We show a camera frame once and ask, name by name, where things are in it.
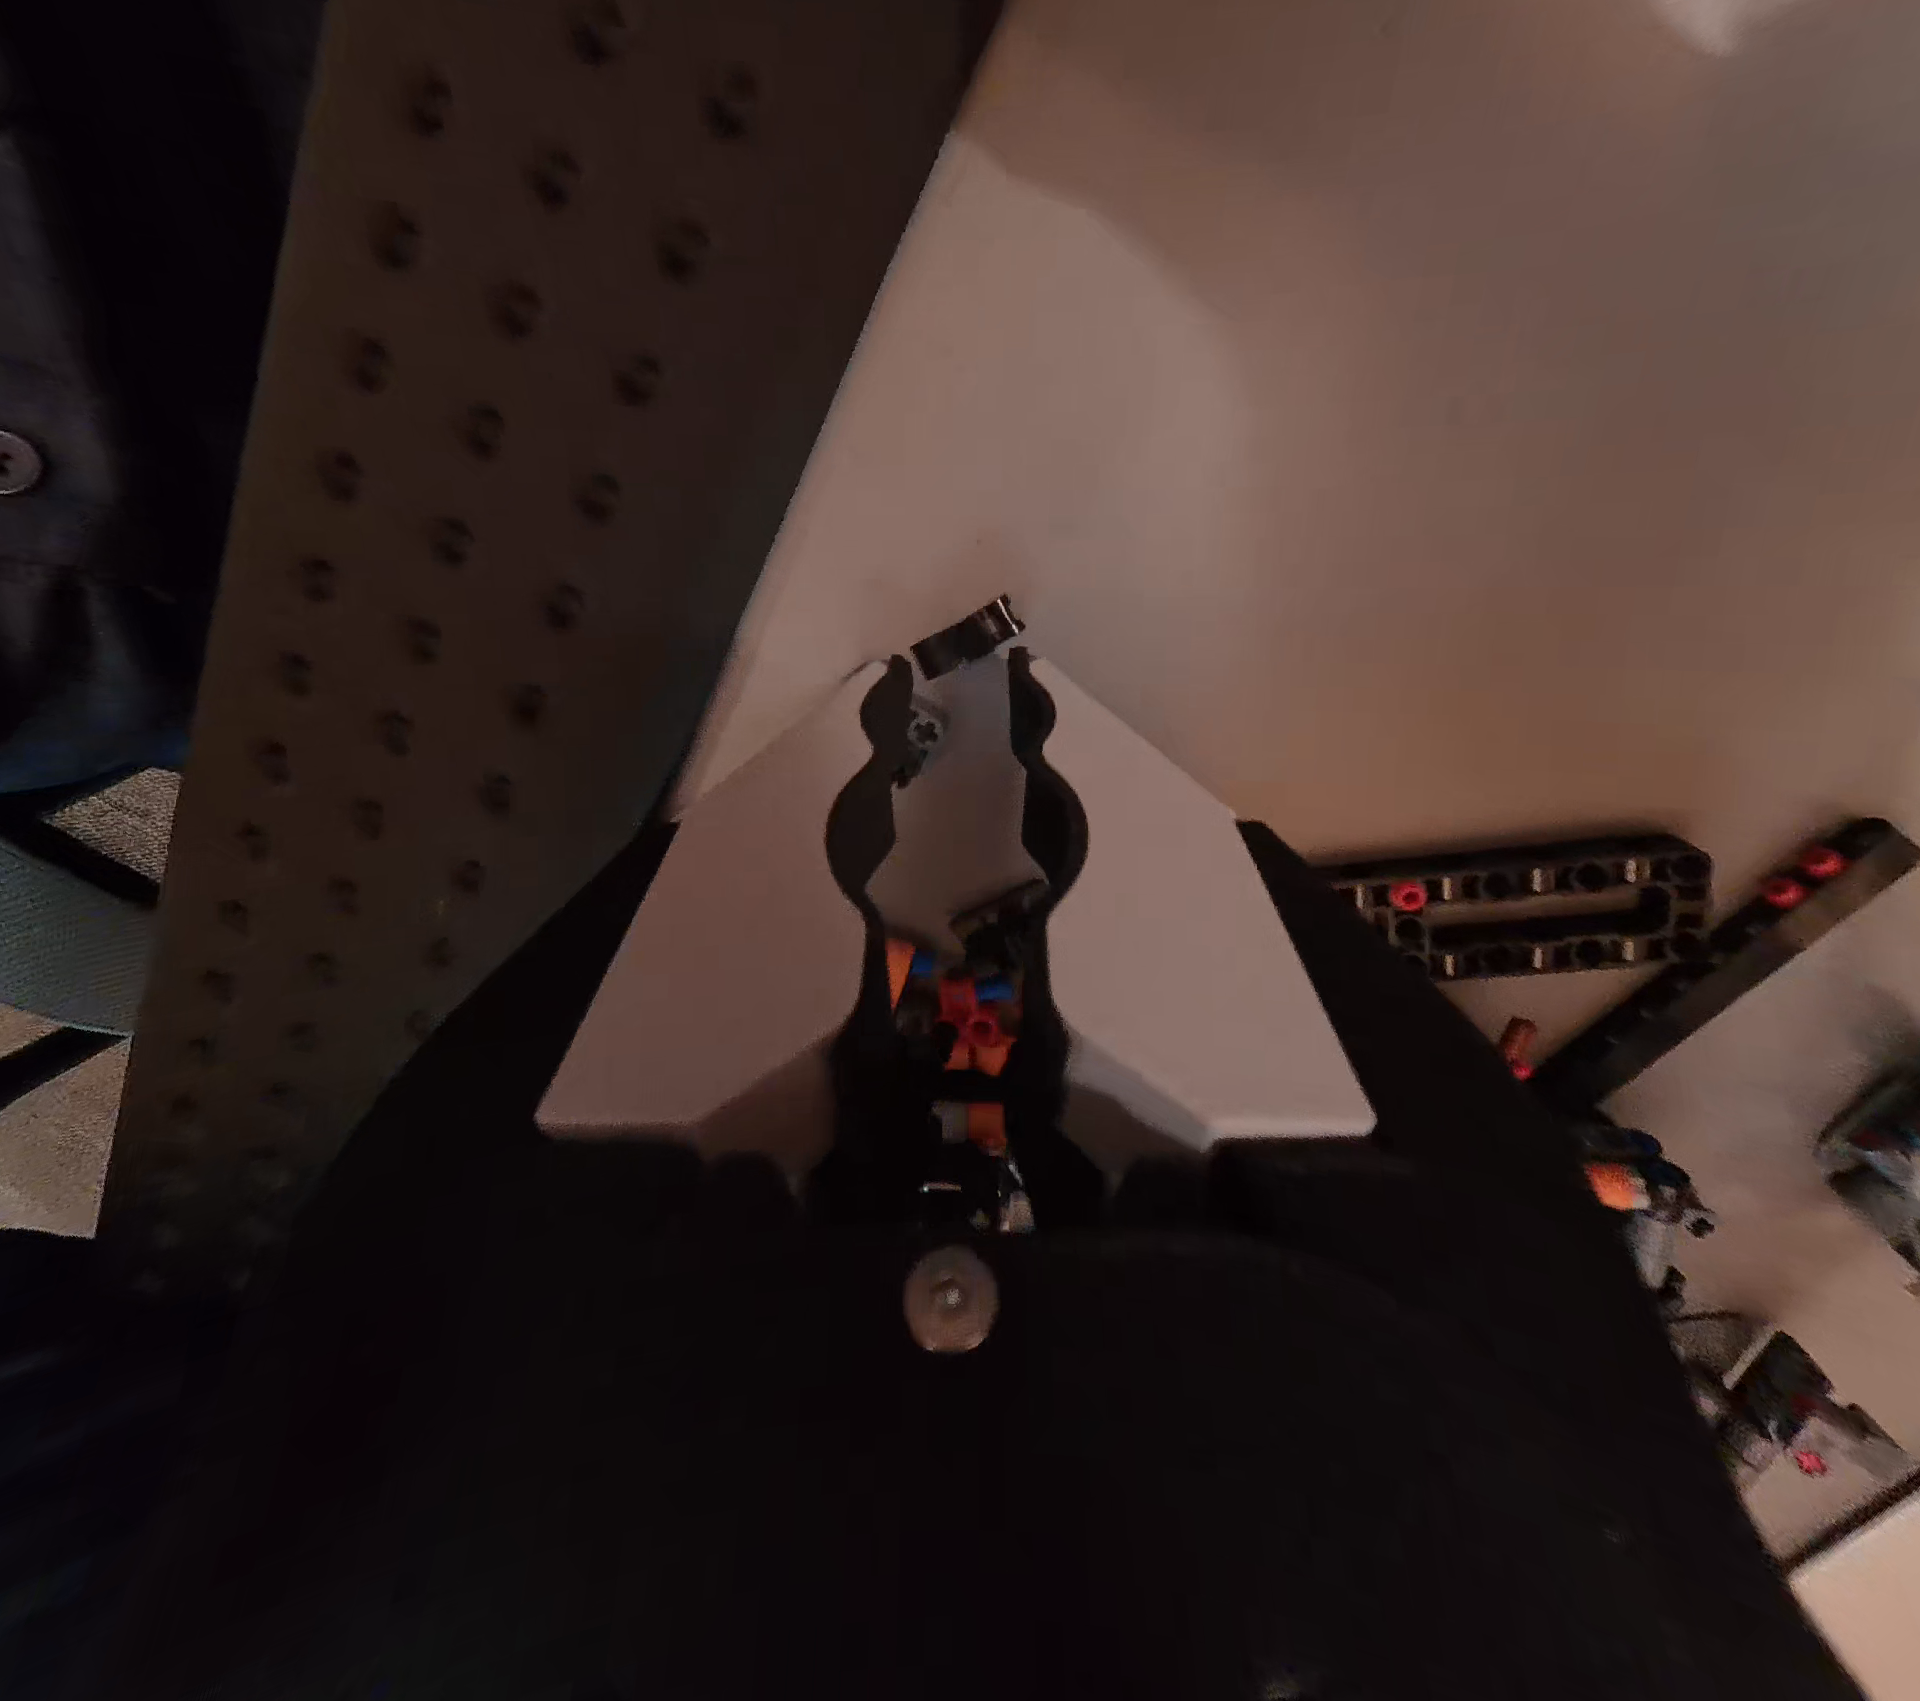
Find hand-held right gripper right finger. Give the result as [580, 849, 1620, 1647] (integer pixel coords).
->
[1001, 647, 1378, 1230]

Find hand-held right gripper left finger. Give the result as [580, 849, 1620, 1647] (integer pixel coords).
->
[537, 654, 920, 1230]

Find black lego frame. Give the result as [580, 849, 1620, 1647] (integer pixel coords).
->
[1324, 831, 1719, 986]

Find small black lego connector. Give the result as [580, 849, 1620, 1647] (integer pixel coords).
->
[907, 592, 1031, 683]

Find black lego beam with holes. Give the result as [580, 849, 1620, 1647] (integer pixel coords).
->
[1529, 812, 1920, 1113]

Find black perforated mat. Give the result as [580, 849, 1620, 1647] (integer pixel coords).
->
[92, 0, 964, 1290]

